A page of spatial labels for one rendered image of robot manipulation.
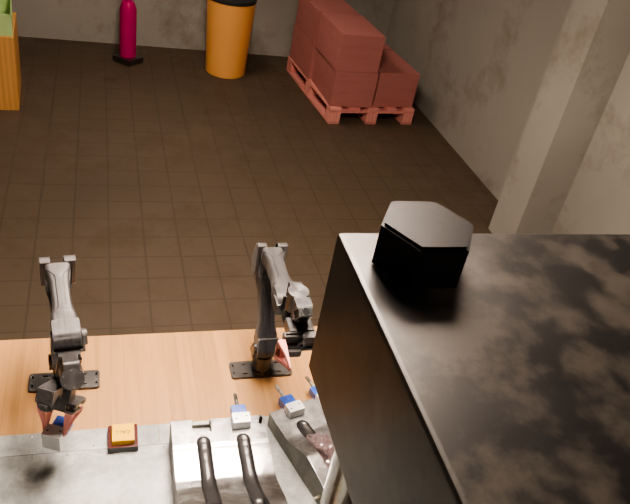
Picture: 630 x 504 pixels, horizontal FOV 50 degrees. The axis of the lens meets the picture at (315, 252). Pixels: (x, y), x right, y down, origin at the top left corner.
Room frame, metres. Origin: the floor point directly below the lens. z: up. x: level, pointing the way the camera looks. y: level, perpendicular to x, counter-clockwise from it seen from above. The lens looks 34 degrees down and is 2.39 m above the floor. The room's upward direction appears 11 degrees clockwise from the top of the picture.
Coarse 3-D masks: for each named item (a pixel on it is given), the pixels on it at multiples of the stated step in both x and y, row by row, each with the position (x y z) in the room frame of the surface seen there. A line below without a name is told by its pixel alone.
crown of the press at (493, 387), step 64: (384, 256) 0.56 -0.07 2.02; (448, 256) 0.54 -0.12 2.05; (512, 256) 0.63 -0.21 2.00; (576, 256) 0.66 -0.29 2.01; (320, 320) 0.60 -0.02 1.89; (384, 320) 0.48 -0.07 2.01; (448, 320) 0.50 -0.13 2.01; (512, 320) 0.52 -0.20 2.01; (576, 320) 0.54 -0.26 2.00; (320, 384) 0.56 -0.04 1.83; (384, 384) 0.44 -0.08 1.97; (448, 384) 0.42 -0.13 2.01; (512, 384) 0.43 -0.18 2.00; (576, 384) 0.45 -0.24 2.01; (384, 448) 0.41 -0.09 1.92; (448, 448) 0.35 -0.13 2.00; (512, 448) 0.36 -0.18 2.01; (576, 448) 0.37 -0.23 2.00
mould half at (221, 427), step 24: (192, 432) 1.23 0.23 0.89; (216, 432) 1.25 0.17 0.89; (240, 432) 1.27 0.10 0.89; (264, 432) 1.28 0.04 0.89; (192, 456) 1.16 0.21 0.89; (216, 456) 1.17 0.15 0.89; (264, 456) 1.21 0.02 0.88; (192, 480) 1.09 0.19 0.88; (216, 480) 1.10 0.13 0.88; (240, 480) 1.12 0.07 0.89; (264, 480) 1.13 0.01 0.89
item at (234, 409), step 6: (234, 396) 1.39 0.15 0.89; (234, 402) 1.37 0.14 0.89; (234, 408) 1.33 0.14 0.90; (240, 408) 1.34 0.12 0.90; (234, 414) 1.30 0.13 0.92; (240, 414) 1.31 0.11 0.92; (246, 414) 1.31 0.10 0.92; (234, 420) 1.28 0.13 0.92; (240, 420) 1.28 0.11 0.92; (246, 420) 1.29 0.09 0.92; (234, 426) 1.27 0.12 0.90; (240, 426) 1.28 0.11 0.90; (246, 426) 1.28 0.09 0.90
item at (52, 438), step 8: (48, 424) 1.12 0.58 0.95; (56, 424) 1.13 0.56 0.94; (72, 424) 1.16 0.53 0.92; (48, 432) 1.10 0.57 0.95; (56, 432) 1.10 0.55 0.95; (48, 440) 1.09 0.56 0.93; (56, 440) 1.08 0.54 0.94; (64, 440) 1.11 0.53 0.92; (48, 448) 1.09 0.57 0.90; (56, 448) 1.09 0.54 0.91
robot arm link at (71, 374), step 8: (56, 352) 1.18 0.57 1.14; (64, 352) 1.18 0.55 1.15; (72, 352) 1.19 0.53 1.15; (64, 360) 1.14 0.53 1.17; (72, 360) 1.14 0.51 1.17; (64, 368) 1.12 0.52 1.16; (72, 368) 1.12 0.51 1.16; (80, 368) 1.14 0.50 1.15; (64, 376) 1.11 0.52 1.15; (72, 376) 1.12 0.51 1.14; (80, 376) 1.12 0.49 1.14; (64, 384) 1.10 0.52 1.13; (72, 384) 1.11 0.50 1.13; (80, 384) 1.12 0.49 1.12
